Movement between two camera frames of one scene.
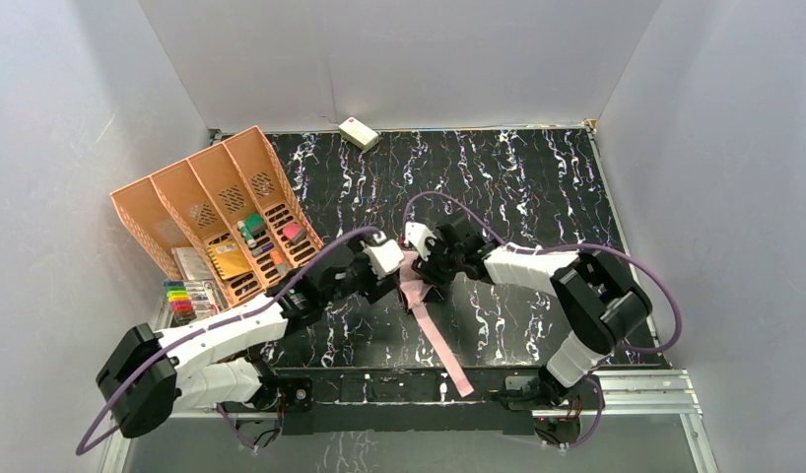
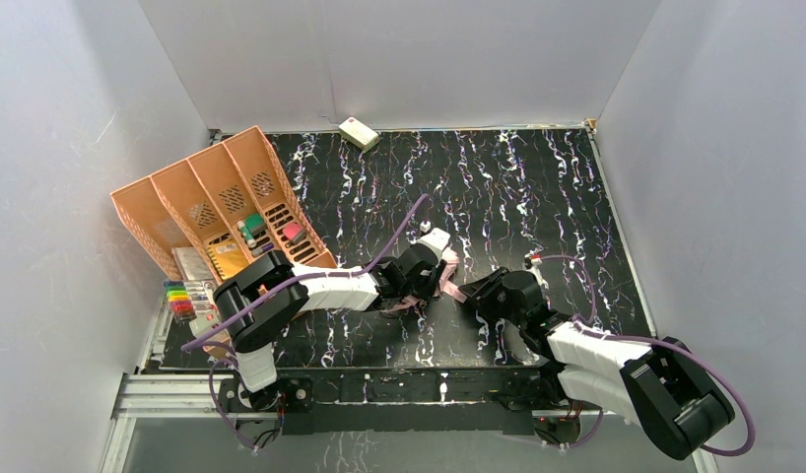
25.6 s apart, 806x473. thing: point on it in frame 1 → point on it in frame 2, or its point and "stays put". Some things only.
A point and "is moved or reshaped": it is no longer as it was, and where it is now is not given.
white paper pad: x=191 y=264 stays put
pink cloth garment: x=415 y=291 is moved or reshaped
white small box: x=358 y=134 stays put
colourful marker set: x=182 y=308 stays put
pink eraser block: x=294 y=232 stays put
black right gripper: x=433 y=266 → x=484 y=291
